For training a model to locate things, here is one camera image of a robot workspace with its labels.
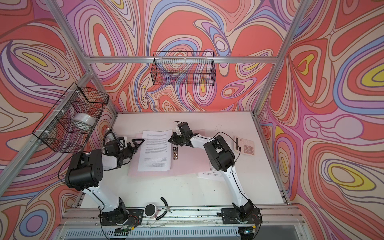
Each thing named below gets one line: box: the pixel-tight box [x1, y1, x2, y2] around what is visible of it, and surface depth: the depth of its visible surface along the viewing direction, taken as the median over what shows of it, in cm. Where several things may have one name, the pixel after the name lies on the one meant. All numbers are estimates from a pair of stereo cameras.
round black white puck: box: [143, 203, 158, 219], surface depth 73 cm
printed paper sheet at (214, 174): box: [197, 160, 225, 181], surface depth 90 cm
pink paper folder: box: [128, 133, 210, 177], surface depth 92 cm
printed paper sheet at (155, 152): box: [138, 129, 172, 172], surface depth 97 cm
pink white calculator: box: [233, 135, 255, 156], surface depth 100 cm
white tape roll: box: [73, 113, 97, 127], surface depth 76 cm
